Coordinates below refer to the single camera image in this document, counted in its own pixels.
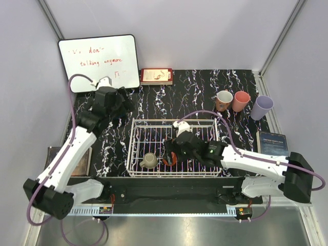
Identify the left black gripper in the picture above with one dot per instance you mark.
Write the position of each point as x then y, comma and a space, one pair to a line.
128, 103

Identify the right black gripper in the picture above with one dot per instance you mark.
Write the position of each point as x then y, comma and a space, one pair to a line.
170, 146

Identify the orange ceramic mug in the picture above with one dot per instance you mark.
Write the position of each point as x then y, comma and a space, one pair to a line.
169, 159

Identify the beige ceramic mug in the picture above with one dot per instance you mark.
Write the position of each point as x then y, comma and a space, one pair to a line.
149, 161

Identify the salmon speckled ceramic mug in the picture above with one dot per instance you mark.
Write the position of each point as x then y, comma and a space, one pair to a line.
223, 100

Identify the pink plastic cup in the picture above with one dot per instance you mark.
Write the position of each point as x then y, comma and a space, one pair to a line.
240, 100

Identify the lavender plastic cup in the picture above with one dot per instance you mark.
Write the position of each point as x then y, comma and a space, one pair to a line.
262, 105

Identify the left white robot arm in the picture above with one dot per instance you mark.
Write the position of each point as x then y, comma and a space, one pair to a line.
50, 192

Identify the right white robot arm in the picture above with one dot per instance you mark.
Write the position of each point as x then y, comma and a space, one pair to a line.
287, 175

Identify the red book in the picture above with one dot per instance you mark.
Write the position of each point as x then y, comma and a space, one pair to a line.
156, 76

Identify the whiteboard with red writing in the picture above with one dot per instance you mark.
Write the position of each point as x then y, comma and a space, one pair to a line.
114, 57

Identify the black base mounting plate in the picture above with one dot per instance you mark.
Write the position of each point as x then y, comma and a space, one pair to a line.
148, 195

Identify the Tale of Two Cities book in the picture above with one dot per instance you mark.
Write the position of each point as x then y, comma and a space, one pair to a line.
83, 167

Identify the dark blue book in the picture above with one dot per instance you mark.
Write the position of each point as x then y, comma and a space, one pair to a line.
272, 144

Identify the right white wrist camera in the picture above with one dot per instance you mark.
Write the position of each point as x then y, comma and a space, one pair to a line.
181, 127

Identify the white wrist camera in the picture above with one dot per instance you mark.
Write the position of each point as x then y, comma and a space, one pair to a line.
103, 82
181, 127

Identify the white wire dish rack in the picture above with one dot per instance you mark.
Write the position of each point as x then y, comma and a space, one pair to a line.
148, 136

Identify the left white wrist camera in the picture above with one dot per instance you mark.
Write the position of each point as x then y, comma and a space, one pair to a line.
103, 82

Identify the white slotted cable duct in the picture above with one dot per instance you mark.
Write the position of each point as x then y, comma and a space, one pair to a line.
91, 211

